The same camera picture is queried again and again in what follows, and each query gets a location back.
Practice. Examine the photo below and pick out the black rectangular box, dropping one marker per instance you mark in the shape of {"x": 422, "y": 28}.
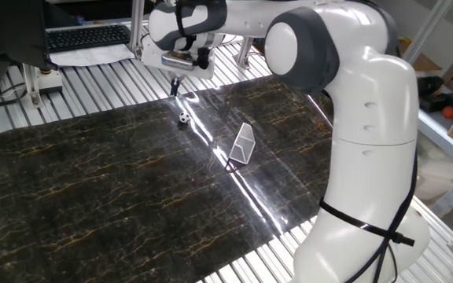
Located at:
{"x": 443, "y": 102}

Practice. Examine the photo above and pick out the small orange ball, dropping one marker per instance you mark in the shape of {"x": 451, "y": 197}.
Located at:
{"x": 449, "y": 112}

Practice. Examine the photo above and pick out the aluminium shelf frame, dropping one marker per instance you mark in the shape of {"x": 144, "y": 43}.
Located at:
{"x": 446, "y": 137}

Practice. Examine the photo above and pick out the dark marble pattern mat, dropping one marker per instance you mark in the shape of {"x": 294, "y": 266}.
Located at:
{"x": 93, "y": 177}

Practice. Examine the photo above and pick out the short aluminium bracket post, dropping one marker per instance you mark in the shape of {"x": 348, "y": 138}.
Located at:
{"x": 244, "y": 51}
{"x": 34, "y": 84}

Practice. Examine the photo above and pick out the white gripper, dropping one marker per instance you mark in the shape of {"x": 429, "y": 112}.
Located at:
{"x": 152, "y": 57}

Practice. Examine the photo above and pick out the white paper sheet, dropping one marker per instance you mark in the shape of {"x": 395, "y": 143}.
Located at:
{"x": 93, "y": 56}

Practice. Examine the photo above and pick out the black bulky device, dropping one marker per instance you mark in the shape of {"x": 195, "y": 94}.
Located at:
{"x": 431, "y": 84}

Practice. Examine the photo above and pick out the white plastic bags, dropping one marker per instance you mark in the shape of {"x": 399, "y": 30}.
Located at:
{"x": 439, "y": 173}

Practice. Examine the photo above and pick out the aluminium profile post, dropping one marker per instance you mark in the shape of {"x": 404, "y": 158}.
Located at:
{"x": 137, "y": 23}
{"x": 427, "y": 31}

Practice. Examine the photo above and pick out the black computer keyboard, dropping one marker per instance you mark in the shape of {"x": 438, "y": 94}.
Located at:
{"x": 89, "y": 37}

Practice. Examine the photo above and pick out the flat brown cardboard sheet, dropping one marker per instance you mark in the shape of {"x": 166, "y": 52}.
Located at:
{"x": 423, "y": 63}

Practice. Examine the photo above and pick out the white mesh toy goal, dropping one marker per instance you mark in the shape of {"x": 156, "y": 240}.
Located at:
{"x": 243, "y": 143}

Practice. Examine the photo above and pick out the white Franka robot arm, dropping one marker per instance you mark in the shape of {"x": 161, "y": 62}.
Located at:
{"x": 368, "y": 177}

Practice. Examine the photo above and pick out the small black white soccer ball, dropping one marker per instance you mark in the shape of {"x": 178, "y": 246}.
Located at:
{"x": 184, "y": 117}

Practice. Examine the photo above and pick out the aluminium frame rail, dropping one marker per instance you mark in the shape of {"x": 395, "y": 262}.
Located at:
{"x": 93, "y": 23}

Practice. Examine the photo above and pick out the white box with black knob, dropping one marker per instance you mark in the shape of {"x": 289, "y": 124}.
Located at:
{"x": 51, "y": 81}

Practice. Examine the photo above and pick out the silver wrist-mounted camera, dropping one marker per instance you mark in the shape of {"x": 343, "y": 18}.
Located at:
{"x": 177, "y": 61}

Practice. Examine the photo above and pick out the black computer monitor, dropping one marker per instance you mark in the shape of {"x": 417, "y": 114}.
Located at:
{"x": 6, "y": 31}

